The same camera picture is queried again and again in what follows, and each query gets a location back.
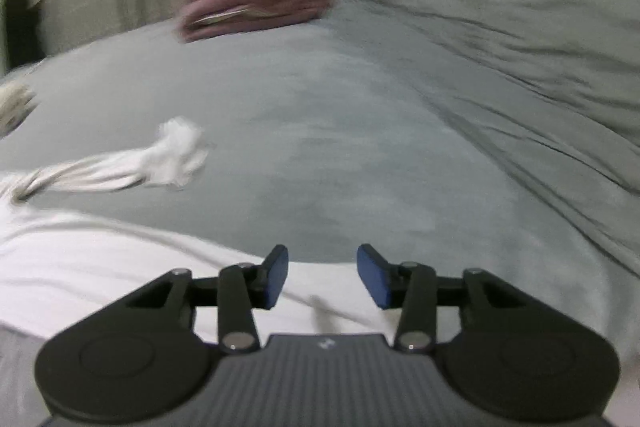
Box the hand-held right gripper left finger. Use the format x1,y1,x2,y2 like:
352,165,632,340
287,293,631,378
124,245,291,355

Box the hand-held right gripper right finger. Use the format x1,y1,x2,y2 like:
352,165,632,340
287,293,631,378
355,244,527,355

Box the white long pants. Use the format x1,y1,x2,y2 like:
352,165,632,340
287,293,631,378
0,117,466,348

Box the grey quilted blanket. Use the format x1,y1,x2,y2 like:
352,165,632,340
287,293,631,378
327,0,640,278

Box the white plush dog toy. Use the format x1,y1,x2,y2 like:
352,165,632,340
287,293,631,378
0,82,38,135

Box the black hanging garment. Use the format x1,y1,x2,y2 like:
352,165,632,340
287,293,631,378
2,0,47,74

